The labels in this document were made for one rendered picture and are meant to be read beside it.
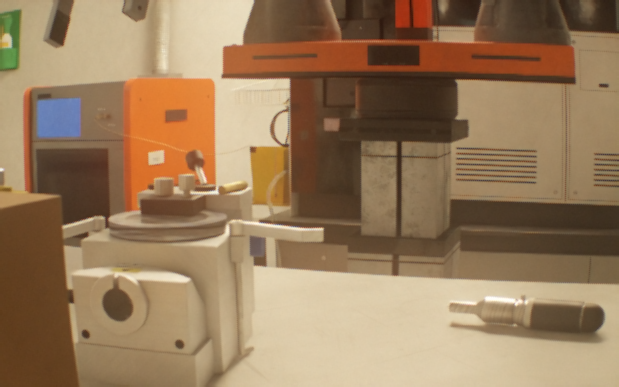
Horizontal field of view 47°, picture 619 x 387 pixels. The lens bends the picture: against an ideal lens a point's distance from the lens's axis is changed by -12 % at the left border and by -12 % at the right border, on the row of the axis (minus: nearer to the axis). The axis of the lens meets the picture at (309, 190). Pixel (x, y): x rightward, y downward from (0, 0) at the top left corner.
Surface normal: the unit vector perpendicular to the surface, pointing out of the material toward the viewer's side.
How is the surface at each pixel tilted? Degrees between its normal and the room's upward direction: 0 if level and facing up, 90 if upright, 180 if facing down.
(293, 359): 0
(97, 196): 90
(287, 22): 72
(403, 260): 90
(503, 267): 90
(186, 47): 90
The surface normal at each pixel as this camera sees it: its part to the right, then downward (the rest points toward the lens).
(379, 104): -0.59, 0.10
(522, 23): -0.26, -0.19
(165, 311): -0.14, 0.12
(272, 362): 0.00, -0.99
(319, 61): -0.35, 0.11
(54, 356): 0.92, 0.04
